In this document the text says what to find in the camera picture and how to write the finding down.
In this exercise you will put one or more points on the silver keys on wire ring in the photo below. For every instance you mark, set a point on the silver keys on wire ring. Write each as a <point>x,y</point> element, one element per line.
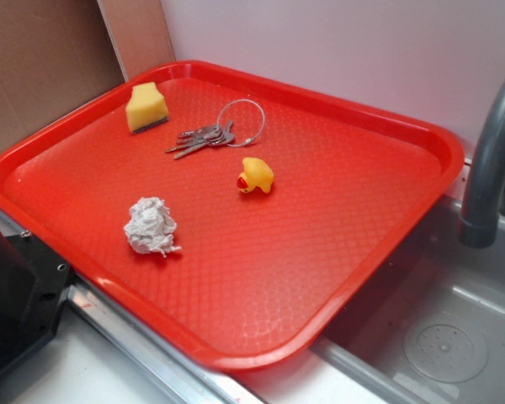
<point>216,135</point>

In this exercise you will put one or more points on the grey toy faucet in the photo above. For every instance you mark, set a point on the grey toy faucet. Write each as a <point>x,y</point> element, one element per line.
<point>484,197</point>

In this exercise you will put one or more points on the crumpled white paper towel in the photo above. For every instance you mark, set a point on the crumpled white paper towel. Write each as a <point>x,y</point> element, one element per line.
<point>151,228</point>

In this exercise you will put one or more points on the red plastic tray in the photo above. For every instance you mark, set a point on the red plastic tray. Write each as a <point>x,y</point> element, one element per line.
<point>259,275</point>

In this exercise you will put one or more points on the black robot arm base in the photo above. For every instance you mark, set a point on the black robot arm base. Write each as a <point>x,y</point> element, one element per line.
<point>33,287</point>

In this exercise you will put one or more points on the brown cardboard panel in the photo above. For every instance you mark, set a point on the brown cardboard panel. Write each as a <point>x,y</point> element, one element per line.
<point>55,56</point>

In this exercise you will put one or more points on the yellow rubber duck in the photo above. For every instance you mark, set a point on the yellow rubber duck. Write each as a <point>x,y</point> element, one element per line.
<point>256,174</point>

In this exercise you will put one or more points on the yellow sponge with dark pad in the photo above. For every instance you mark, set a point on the yellow sponge with dark pad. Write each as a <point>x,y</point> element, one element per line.
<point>146,108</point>

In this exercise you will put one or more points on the grey plastic sink basin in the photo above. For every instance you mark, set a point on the grey plastic sink basin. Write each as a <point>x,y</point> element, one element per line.
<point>429,325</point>

